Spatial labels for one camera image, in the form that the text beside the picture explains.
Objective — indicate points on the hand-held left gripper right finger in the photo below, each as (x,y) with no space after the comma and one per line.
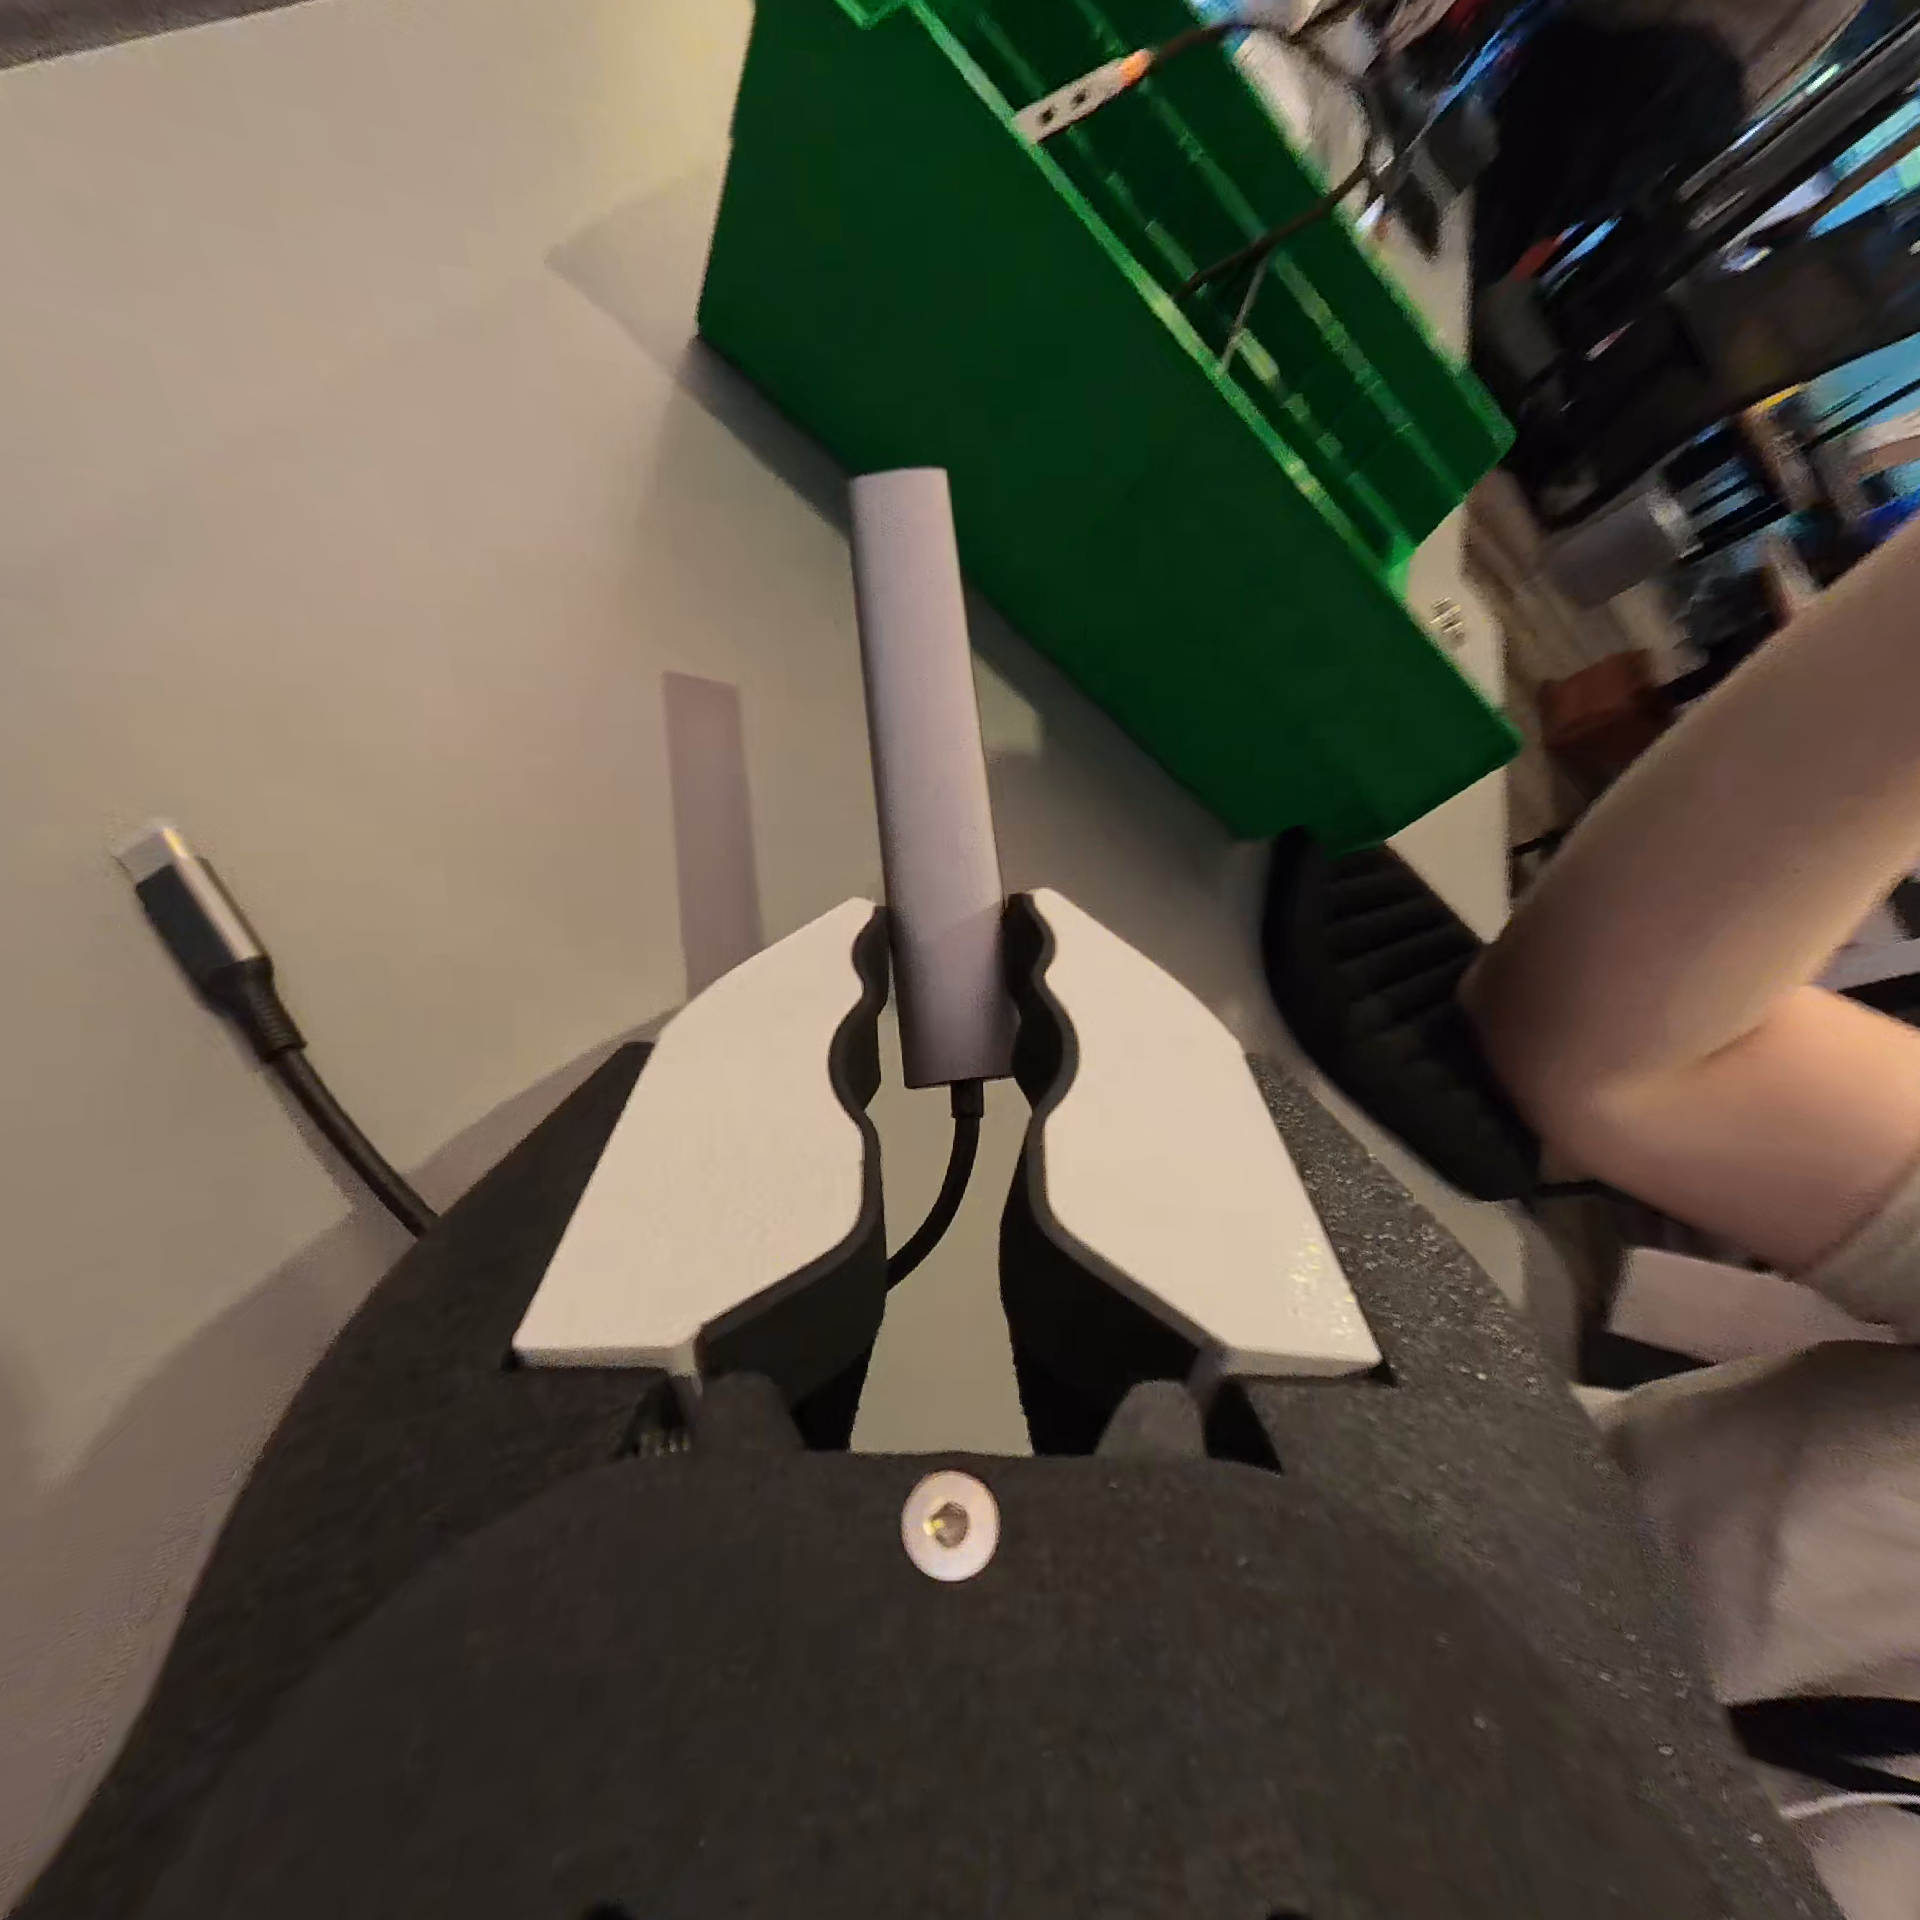
(1170,1155)

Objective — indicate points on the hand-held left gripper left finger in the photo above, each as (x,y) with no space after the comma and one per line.
(721,1155)

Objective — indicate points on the green plastic bin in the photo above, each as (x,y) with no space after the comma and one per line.
(960,375)

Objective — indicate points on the person's right forearm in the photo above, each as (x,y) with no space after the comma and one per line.
(1651,960)

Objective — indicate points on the orange-tipped white connector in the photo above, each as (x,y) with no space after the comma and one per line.
(1073,108)

